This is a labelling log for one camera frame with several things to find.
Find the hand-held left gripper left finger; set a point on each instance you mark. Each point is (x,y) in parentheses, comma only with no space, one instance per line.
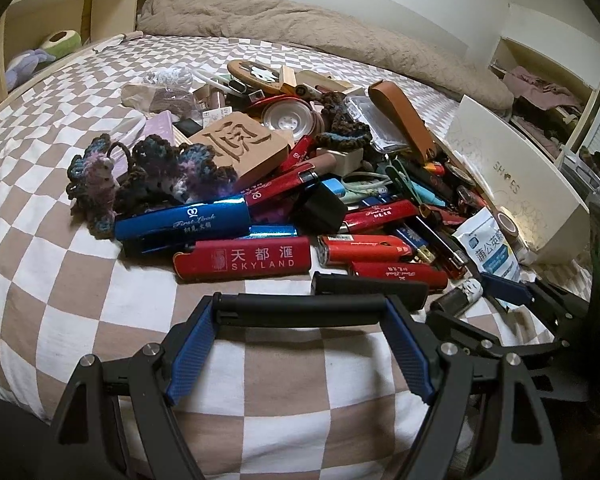
(190,355)

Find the blue brown crochet scrunchie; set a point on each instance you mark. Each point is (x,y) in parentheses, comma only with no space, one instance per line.
(345,140)

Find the dark clothes pile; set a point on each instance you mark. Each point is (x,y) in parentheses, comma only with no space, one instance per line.
(540,130)

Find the clear bag brown cloth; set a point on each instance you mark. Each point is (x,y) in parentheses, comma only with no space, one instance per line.
(155,97)

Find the pink clothes pile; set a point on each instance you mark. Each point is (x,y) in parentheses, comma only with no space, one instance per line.
(535,85)

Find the black power adapter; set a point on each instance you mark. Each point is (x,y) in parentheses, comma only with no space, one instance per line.
(325,207)

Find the clear plastic card case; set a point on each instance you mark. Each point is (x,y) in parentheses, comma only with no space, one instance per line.
(367,125)

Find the black white patterned lighter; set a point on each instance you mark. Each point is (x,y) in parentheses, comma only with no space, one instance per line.
(455,297)

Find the lilac card packet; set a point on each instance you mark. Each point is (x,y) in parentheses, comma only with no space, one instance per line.
(157,125)

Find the brown lipstick tube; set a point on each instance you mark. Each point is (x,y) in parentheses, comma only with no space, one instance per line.
(320,162)

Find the beige quilt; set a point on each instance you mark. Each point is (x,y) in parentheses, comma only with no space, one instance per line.
(280,15)

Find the carved wooden block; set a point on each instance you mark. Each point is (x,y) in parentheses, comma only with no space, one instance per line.
(240,145)

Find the clear plastic storage bin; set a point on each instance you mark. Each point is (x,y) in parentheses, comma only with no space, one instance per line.
(580,175)

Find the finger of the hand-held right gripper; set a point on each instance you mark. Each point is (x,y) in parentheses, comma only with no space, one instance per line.
(502,287)
(480,336)

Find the wooden headboard shelf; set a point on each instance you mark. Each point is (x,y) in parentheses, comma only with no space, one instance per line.
(55,5)

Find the light wooden strip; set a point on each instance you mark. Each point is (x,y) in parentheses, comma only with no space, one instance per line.
(288,80)

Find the white lace scrunchie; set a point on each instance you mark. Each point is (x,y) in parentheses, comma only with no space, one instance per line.
(167,77)

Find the built-in closet shelf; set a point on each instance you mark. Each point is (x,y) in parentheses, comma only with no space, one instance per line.
(550,55)

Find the green avocado plush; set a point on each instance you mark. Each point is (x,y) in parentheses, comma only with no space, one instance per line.
(60,42)

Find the pile of colourful lighters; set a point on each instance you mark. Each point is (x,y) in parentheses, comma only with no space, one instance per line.
(280,260)

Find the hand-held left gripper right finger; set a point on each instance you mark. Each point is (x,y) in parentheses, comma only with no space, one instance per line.
(410,355)

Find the green plastic clip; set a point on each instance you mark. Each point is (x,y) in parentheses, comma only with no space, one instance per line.
(405,180)

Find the panda wooden coaster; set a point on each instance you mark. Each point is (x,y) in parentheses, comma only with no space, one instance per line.
(252,75)

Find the purple plush toy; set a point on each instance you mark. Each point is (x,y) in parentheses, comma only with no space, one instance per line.
(25,67)

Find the white shoe box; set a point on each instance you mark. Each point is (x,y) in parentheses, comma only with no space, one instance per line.
(510,175)

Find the dark crochet flower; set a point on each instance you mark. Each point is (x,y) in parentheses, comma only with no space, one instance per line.
(180,175)

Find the white blue medicine packet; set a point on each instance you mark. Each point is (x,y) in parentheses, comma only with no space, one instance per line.
(487,250)

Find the white round perforated lid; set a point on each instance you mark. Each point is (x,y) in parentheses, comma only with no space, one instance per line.
(285,117)

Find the checkered bed sheet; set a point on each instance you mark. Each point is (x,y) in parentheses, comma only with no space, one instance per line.
(55,285)

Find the purple blue crochet flower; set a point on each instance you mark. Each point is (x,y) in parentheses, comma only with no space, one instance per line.
(92,185)

